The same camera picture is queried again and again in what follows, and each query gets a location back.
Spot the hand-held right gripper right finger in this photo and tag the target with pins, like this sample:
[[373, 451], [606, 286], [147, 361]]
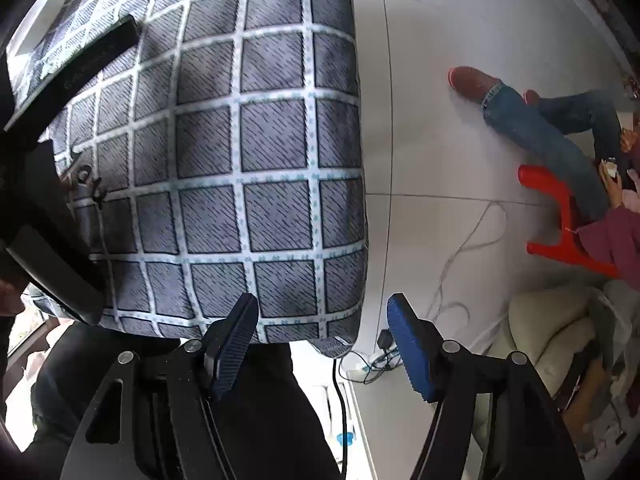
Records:
[[410, 350]]

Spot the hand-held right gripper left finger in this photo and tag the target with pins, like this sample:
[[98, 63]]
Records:
[[235, 355]]

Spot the black charger plug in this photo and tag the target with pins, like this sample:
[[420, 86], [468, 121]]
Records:
[[386, 341]]

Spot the white power strip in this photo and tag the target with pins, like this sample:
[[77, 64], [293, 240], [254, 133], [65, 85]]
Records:
[[357, 364]]

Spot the cream armchair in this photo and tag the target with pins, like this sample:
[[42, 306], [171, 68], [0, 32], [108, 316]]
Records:
[[545, 330]]

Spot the red plastic stool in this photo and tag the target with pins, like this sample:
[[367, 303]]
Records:
[[570, 252]]

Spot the grey checked star tablecloth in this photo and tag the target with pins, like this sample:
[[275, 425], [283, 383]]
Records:
[[225, 135]]

